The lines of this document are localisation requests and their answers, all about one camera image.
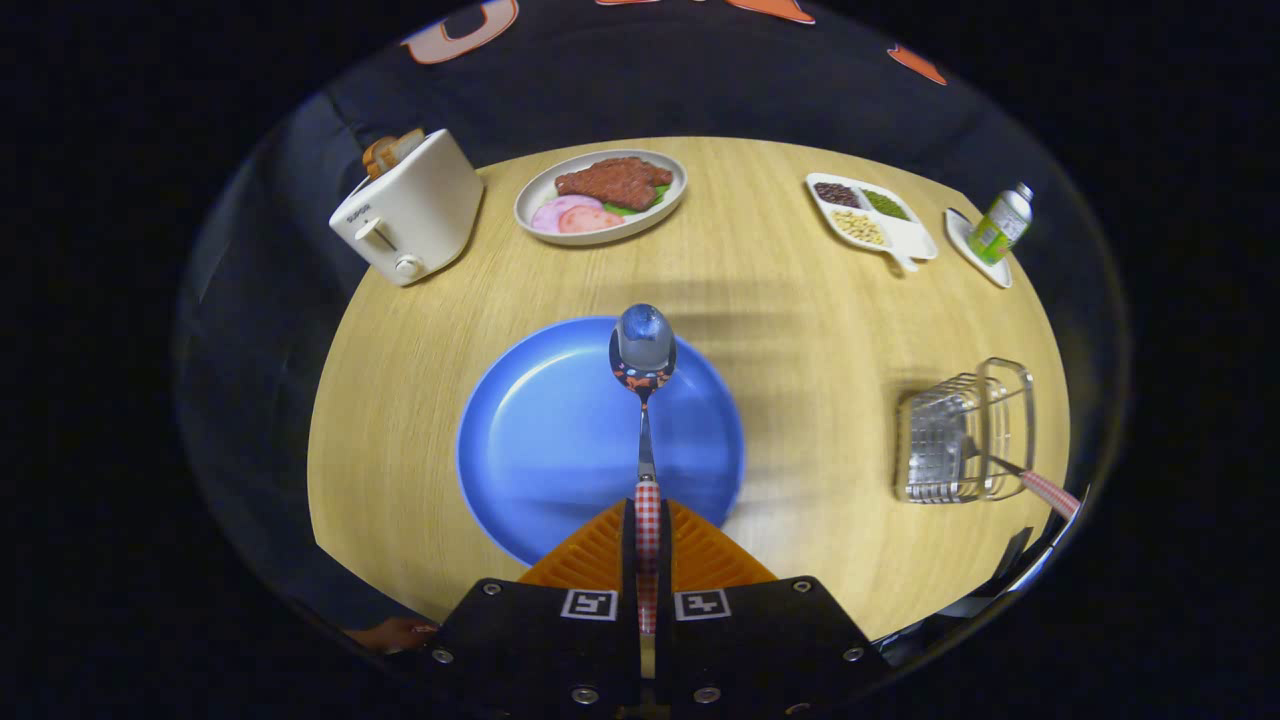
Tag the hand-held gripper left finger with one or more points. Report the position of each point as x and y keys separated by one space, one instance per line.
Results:
x=628 y=560

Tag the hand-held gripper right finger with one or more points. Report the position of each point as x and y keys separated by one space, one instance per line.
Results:
x=666 y=560

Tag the blue round plate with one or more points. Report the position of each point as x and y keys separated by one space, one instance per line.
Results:
x=550 y=440

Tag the perforated metal tray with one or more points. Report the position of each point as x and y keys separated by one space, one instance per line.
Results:
x=935 y=440

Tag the pink ham slice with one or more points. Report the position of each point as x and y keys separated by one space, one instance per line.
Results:
x=597 y=221
x=550 y=213

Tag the green lettuce leaf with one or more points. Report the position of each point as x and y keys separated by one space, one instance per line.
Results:
x=628 y=209

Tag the brown meat piece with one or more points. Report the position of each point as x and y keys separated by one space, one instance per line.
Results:
x=615 y=182

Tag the white oval plate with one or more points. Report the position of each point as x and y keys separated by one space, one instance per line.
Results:
x=540 y=190

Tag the pile of yellow soybeans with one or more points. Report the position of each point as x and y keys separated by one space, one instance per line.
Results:
x=860 y=228

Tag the white divided dish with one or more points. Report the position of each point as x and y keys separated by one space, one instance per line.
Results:
x=912 y=240

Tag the pile of dark red beans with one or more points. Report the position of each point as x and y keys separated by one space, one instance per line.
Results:
x=838 y=194

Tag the white toaster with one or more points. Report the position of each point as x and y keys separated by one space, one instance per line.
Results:
x=420 y=210

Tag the pile of green beans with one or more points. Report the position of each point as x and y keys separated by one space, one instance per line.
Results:
x=887 y=204

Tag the small white rectangular dish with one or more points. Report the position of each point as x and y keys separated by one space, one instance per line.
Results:
x=962 y=235

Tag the green label metal bottle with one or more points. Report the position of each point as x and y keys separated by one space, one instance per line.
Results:
x=998 y=228

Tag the black bracket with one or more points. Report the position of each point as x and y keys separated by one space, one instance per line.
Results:
x=1010 y=560

